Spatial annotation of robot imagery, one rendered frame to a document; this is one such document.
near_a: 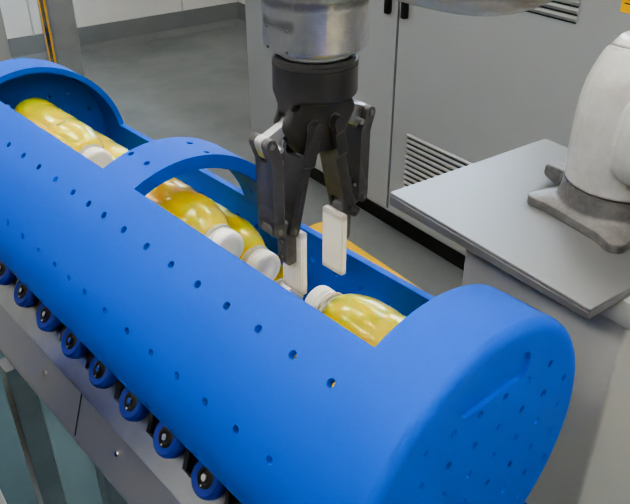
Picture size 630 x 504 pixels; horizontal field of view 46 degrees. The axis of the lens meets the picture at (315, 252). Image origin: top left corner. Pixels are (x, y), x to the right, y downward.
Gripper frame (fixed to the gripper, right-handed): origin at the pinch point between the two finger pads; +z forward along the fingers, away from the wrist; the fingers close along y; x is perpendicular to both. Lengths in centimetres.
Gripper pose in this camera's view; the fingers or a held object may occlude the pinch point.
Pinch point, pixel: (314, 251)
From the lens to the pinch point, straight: 73.7
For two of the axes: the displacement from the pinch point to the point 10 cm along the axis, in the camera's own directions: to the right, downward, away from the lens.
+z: 0.0, 8.5, 5.2
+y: -7.5, 3.5, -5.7
